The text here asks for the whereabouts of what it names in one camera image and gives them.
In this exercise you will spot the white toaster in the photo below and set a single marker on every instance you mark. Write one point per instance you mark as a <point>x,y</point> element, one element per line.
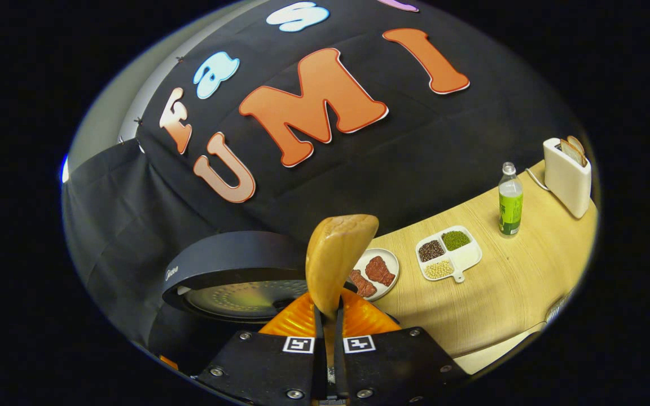
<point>565,183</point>

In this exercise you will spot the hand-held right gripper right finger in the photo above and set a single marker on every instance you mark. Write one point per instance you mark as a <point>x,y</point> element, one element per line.
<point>398,361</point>

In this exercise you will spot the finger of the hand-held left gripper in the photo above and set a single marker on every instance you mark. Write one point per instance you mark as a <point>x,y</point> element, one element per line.
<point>168,362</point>

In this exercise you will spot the red meat piece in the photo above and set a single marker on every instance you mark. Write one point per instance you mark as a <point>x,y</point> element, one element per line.
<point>363,285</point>
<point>380,270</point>

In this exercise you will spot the yellow soybeans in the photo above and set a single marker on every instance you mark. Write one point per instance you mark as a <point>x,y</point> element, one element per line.
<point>439,269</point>

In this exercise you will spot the round white plate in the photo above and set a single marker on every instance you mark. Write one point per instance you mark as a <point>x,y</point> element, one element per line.
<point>387,293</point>

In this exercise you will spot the wooden spoon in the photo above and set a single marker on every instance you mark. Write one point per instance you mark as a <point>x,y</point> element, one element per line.
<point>336,254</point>

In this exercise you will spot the black backdrop cloth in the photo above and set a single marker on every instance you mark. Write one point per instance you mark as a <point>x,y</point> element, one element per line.
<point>443,146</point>

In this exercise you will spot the green mung beans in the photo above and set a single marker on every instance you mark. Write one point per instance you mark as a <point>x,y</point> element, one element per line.
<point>456,240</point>

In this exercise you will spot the toast bread slice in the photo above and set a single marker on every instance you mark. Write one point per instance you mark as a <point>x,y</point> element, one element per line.
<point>570,152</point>
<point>578,142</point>

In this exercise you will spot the green label drink bottle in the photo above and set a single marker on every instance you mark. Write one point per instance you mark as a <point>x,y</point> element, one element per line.
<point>510,208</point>

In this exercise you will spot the black rice cooker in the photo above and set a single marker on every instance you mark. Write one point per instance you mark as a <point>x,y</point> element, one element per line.
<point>229,259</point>

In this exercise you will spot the white divided dish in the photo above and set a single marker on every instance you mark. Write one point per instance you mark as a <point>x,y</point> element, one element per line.
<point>469,256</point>

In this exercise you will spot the dark red beans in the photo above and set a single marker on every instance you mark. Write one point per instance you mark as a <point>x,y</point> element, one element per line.
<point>431,251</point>

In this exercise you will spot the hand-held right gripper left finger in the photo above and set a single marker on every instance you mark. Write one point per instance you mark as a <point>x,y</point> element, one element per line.
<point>268,361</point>

